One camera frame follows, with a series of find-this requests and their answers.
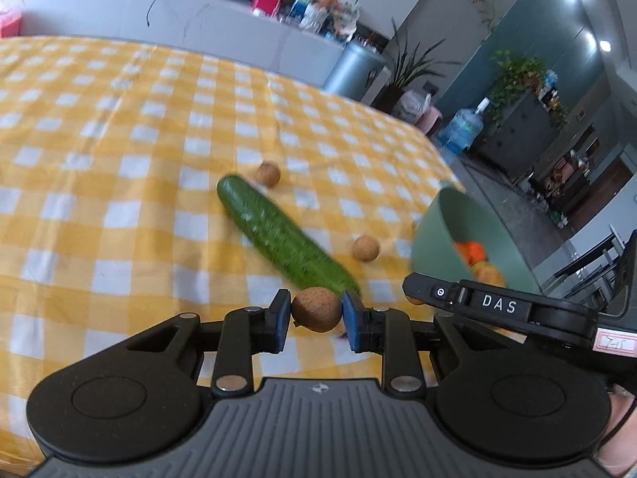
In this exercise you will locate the black dining chair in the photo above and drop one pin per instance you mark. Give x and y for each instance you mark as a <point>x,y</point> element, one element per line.
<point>582,264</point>

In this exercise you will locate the pink plastic stool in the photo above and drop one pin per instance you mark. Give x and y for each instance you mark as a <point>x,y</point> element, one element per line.
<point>429,120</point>

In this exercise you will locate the yellow-green pear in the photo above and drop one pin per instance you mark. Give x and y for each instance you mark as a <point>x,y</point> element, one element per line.
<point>487,274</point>

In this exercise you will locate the green cucumber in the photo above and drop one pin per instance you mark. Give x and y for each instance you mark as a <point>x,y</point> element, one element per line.
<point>278,234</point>

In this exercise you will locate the grey trash can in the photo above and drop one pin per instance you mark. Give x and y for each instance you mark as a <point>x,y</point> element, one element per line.
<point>353,72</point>

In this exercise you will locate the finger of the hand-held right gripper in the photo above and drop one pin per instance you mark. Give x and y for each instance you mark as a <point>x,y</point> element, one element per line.
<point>428,291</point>

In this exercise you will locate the white plastic bag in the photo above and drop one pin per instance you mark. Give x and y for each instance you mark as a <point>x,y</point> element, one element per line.
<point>413,105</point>

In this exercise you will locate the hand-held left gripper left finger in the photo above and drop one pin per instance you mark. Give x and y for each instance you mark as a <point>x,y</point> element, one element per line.
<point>281,321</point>

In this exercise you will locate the grey cabinet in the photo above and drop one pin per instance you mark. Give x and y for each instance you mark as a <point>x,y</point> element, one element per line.
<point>517,139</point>

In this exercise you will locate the red box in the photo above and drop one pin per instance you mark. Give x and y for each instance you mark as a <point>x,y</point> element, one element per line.
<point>266,2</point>

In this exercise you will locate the white counter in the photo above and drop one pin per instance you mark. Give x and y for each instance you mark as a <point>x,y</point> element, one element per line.
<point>149,15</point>

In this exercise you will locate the person's right hand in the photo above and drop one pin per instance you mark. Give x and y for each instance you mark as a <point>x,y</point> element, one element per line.
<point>622,418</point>

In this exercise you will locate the orange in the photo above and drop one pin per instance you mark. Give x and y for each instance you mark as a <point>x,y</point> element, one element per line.
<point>470,252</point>

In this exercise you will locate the brown longan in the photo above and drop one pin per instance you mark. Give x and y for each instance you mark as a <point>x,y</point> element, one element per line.
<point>366,248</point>
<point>317,308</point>
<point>267,174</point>

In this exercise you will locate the yellow checkered tablecloth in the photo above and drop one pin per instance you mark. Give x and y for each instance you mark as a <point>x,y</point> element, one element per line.
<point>124,159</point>

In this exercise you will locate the long-leaved potted plant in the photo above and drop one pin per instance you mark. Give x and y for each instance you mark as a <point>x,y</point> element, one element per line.
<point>413,64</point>

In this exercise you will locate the leafy green plant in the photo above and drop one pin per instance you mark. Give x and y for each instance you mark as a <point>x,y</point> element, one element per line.
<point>515,74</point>

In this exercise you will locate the green bowl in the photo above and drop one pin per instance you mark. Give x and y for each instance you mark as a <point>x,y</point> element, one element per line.
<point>448,219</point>

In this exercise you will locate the blue water jug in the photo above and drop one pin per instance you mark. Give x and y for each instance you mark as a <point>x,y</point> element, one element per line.
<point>463,127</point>

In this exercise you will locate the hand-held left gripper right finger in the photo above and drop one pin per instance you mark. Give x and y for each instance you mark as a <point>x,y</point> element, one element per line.
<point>351,323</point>

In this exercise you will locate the pink box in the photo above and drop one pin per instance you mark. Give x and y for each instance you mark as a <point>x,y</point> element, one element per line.
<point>9,22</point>

